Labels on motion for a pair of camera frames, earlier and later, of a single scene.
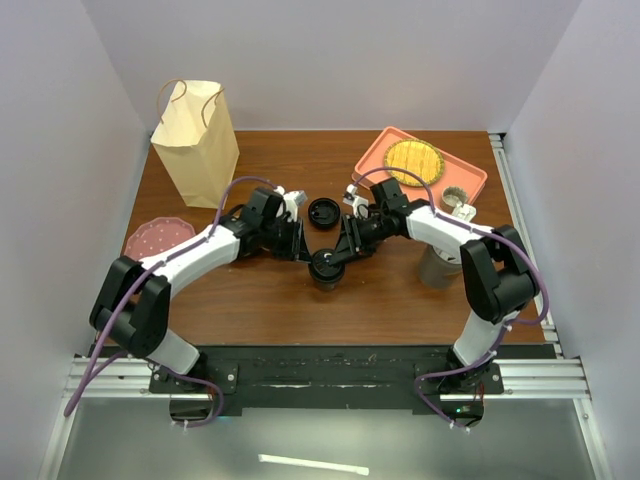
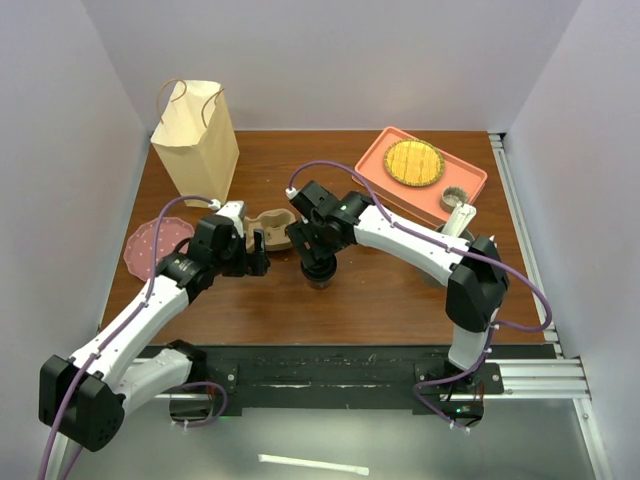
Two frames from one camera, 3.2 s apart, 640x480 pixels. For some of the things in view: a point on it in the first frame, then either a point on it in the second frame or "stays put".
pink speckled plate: (157, 234) stays put
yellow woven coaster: (416, 155) stays put
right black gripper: (345, 250) -> (301, 233)
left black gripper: (297, 248) -> (252, 264)
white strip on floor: (340, 468) stays put
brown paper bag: (197, 141) stays put
